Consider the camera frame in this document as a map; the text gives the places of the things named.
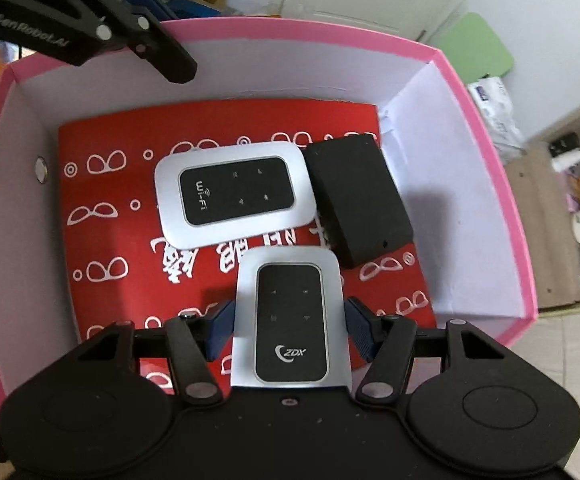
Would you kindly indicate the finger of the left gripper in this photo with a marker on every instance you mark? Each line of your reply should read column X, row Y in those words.
column 145, row 37

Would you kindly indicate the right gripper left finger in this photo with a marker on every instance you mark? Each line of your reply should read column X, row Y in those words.
column 193, row 342

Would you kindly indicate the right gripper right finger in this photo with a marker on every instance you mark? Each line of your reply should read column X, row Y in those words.
column 386, row 343

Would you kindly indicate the silver ZDX router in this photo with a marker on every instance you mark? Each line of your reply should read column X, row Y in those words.
column 290, row 328

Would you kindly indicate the pink storage box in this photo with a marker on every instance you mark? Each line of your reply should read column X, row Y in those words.
column 468, row 232

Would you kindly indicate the silver wifi router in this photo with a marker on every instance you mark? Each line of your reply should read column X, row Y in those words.
column 212, row 196

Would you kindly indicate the red paper sheet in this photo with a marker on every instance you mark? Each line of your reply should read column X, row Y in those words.
column 120, row 265

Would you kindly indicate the black rectangular box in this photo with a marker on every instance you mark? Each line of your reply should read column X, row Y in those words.
column 357, row 199

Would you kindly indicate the wooden bookshelf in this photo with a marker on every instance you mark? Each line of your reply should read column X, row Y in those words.
column 541, row 197

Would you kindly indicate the white tissue package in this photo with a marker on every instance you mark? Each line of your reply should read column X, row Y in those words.
column 493, row 101

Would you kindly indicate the white spray bottle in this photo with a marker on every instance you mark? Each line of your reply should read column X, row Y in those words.
column 565, row 152

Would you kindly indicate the green folding table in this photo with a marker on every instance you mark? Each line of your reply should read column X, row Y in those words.
column 474, row 50

